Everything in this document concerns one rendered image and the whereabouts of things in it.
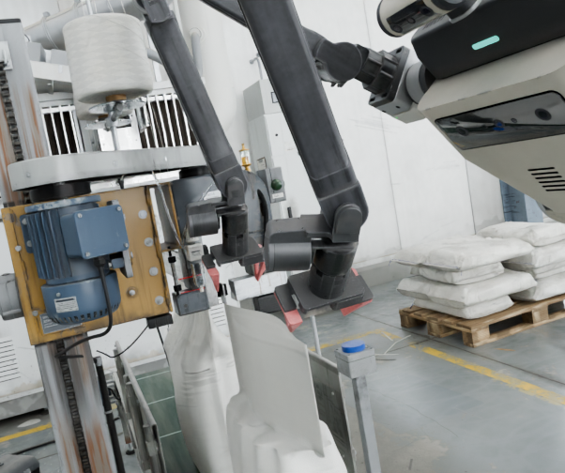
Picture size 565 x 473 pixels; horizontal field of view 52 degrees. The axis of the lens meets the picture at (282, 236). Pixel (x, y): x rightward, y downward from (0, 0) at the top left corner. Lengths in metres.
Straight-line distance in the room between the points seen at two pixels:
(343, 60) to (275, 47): 0.54
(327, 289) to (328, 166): 0.20
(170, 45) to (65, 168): 0.31
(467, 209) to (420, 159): 0.84
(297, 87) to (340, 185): 0.13
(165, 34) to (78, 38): 0.21
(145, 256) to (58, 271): 0.27
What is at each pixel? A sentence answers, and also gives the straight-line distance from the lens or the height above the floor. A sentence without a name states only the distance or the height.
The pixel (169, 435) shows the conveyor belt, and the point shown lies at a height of 0.38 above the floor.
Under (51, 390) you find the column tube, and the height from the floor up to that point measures 0.90.
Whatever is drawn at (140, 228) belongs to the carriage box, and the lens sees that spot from 1.43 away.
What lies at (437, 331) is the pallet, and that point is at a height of 0.04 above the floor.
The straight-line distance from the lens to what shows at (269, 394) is 1.17.
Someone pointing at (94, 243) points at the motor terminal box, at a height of 1.24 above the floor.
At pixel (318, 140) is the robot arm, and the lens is 0.71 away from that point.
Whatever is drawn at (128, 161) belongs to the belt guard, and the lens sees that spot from 1.30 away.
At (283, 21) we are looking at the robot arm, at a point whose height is 1.47.
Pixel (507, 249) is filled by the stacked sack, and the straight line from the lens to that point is 4.14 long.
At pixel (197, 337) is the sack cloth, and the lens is 1.75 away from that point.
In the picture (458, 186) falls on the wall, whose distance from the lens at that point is 6.88.
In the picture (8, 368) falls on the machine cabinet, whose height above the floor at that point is 0.38.
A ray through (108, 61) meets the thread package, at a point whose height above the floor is 1.59.
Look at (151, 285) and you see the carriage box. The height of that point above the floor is 1.10.
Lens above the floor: 1.30
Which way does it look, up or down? 6 degrees down
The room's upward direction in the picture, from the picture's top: 10 degrees counter-clockwise
